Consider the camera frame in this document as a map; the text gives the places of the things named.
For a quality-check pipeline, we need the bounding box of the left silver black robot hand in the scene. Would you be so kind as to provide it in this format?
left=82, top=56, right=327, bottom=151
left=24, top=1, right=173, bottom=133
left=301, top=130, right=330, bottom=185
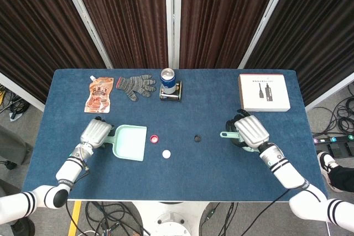
left=79, top=117, right=116, bottom=149

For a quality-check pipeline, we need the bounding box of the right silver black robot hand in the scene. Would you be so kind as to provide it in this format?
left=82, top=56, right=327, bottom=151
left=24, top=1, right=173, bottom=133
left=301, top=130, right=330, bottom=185
left=226, top=109, right=270, bottom=151

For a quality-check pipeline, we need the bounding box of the mint green hand brush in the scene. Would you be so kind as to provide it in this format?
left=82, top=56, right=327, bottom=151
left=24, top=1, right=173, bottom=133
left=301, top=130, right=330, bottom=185
left=220, top=130, right=259, bottom=153

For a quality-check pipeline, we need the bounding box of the mint green dustpan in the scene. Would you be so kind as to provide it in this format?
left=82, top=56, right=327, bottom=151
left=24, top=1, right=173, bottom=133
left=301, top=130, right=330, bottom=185
left=103, top=124, right=148, bottom=162

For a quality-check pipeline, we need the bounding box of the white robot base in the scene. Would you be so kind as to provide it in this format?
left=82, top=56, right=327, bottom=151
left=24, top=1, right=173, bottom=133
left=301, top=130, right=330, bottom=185
left=132, top=201, right=211, bottom=236

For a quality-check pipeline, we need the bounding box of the orange spouted pouch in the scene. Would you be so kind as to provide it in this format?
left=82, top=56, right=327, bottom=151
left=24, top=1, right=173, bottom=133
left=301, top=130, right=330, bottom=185
left=84, top=75, right=115, bottom=114

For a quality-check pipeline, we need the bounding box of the blue drink can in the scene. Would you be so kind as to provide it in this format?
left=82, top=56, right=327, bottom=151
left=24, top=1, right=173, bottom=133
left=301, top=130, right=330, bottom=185
left=160, top=68, right=177, bottom=95

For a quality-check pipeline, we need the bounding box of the white printed cardboard box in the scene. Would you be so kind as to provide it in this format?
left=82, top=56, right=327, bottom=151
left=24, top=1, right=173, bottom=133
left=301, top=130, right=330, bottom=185
left=238, top=74, right=291, bottom=112

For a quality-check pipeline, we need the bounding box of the grey knit work glove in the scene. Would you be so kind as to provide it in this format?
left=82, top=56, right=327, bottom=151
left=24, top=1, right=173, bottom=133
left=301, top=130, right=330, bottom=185
left=116, top=74, right=157, bottom=102

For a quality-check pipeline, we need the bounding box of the white and black sneaker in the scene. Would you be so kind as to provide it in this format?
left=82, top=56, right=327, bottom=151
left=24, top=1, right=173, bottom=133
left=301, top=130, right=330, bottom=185
left=317, top=151, right=344, bottom=193

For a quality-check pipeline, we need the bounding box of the black can holder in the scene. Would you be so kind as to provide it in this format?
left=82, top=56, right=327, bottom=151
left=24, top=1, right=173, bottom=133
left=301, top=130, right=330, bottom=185
left=159, top=80, right=183, bottom=102

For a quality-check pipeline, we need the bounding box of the yellow floor tape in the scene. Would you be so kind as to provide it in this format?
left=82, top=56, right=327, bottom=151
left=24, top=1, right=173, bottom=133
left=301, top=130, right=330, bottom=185
left=67, top=201, right=82, bottom=236

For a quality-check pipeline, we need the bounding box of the blue felt table cover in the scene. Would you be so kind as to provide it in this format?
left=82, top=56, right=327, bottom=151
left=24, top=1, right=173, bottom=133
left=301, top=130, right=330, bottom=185
left=20, top=69, right=327, bottom=202

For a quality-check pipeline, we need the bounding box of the power strip with coloured buttons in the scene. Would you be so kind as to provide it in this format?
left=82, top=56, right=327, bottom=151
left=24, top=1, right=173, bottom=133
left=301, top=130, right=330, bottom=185
left=312, top=134, right=354, bottom=146

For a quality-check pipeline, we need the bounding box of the dark brown pleated curtain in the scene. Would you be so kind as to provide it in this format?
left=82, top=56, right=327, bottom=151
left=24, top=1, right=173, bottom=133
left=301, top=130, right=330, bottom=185
left=179, top=0, right=284, bottom=69
left=69, top=0, right=169, bottom=69
left=244, top=0, right=354, bottom=104
left=0, top=0, right=107, bottom=104

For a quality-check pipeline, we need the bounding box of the black floor cable bundle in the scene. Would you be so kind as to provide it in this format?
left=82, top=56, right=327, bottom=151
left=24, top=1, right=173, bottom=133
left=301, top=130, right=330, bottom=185
left=0, top=85, right=31, bottom=122
left=84, top=201, right=150, bottom=236
left=309, top=83, right=354, bottom=137

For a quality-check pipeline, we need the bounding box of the white metal frame post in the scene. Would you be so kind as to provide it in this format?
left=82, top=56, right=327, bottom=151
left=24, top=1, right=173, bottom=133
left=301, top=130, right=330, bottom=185
left=238, top=0, right=295, bottom=69
left=304, top=72, right=354, bottom=111
left=165, top=0, right=181, bottom=69
left=57, top=0, right=113, bottom=69
left=0, top=71, right=46, bottom=112

